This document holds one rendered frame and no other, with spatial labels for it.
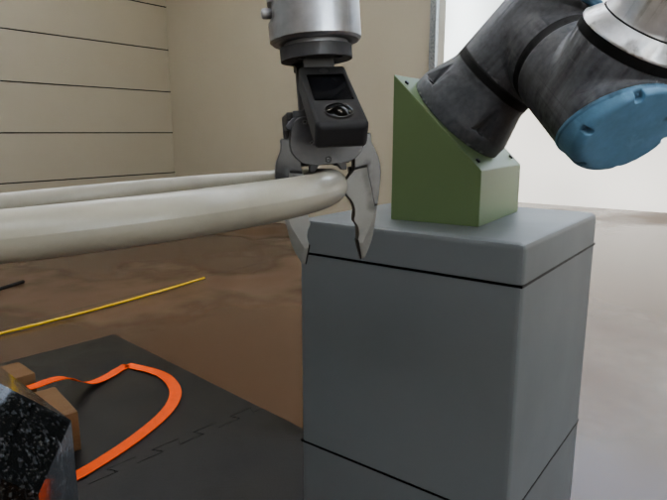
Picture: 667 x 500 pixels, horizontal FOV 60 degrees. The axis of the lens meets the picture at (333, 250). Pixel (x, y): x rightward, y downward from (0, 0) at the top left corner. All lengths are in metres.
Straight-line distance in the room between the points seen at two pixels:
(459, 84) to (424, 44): 4.50
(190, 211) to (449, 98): 0.68
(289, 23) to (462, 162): 0.46
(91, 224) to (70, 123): 6.70
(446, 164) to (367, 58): 4.84
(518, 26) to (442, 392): 0.56
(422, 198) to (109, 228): 0.70
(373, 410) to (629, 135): 0.58
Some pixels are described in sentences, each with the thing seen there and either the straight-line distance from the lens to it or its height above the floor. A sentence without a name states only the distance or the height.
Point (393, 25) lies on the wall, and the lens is 5.67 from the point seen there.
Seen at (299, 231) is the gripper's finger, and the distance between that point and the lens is 0.57.
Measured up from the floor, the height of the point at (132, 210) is 0.95.
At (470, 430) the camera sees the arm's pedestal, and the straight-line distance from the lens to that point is 0.94.
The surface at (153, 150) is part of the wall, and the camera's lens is 7.61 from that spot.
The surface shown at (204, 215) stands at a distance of 0.36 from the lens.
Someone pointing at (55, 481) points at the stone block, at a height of 0.54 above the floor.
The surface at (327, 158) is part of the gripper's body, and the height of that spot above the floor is 0.97.
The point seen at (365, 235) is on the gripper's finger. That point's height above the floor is 0.90.
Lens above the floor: 1.00
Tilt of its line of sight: 11 degrees down
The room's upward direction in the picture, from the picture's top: straight up
